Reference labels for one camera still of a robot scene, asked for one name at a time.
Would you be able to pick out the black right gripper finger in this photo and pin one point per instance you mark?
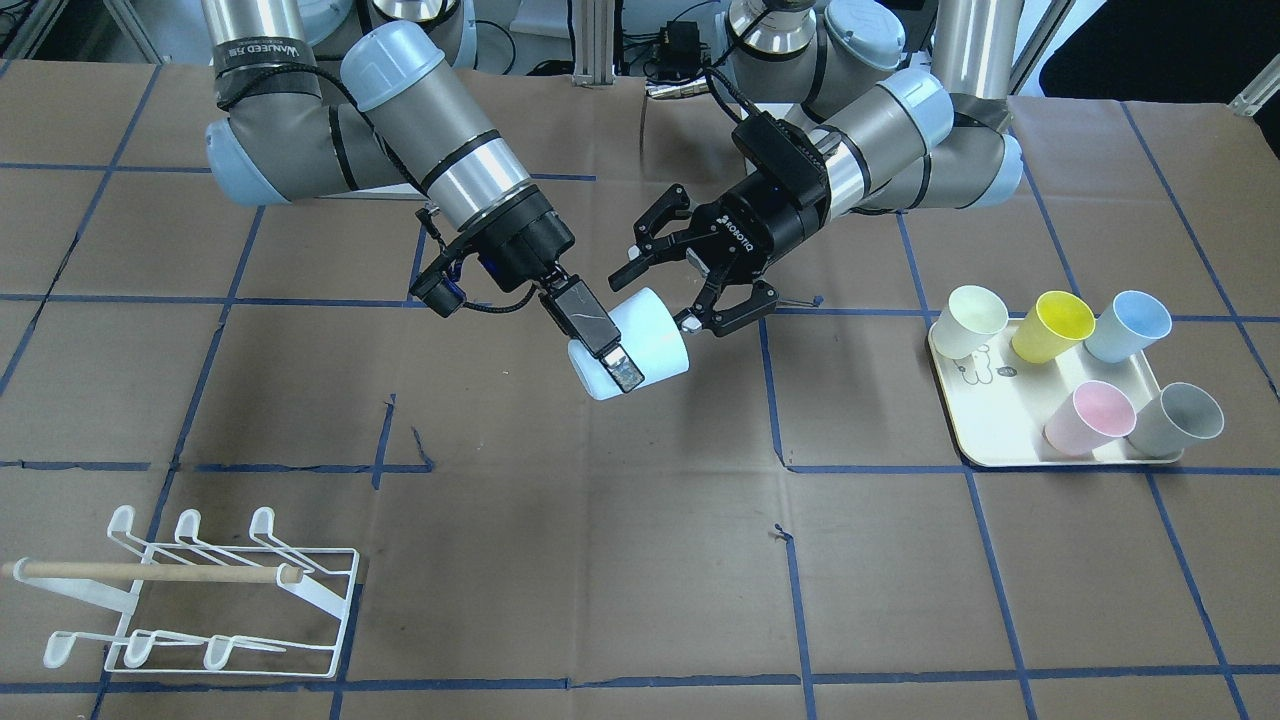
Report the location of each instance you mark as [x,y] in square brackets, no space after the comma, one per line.
[620,367]
[579,315]

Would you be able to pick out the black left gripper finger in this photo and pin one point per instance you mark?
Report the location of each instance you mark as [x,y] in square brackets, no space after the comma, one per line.
[629,272]
[690,321]

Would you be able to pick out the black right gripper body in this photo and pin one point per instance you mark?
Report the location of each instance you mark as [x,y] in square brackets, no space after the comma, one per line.
[527,243]

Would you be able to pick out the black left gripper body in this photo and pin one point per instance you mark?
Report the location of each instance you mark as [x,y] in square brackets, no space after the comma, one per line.
[762,225]

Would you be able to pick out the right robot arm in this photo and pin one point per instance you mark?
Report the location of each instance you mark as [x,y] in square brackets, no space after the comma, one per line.
[395,113]

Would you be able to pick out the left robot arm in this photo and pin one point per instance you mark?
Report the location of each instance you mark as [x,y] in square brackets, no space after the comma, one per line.
[834,121]

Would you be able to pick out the white plastic cup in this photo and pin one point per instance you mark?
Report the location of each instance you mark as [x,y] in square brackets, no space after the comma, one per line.
[972,316]

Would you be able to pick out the yellow plastic cup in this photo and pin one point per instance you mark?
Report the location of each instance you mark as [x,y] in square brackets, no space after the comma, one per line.
[1059,321]

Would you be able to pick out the pink plastic cup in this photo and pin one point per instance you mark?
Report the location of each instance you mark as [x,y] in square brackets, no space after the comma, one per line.
[1094,414]

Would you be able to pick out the light blue plastic cup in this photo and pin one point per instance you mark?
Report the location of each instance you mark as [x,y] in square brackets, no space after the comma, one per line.
[1133,321]

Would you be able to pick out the grey plastic cup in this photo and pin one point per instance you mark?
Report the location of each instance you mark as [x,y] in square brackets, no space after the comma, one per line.
[1179,416]

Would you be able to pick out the black power adapter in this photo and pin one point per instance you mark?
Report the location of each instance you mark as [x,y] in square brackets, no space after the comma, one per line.
[679,53]

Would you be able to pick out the cream plastic tray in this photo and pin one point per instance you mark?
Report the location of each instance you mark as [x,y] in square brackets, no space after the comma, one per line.
[998,403]

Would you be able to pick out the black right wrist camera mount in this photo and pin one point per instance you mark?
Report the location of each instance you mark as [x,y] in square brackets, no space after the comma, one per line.
[437,285]

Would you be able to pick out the aluminium frame post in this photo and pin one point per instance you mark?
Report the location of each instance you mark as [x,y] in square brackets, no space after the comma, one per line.
[594,27]

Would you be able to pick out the white wire cup rack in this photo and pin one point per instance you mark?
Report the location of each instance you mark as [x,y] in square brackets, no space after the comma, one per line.
[183,605]

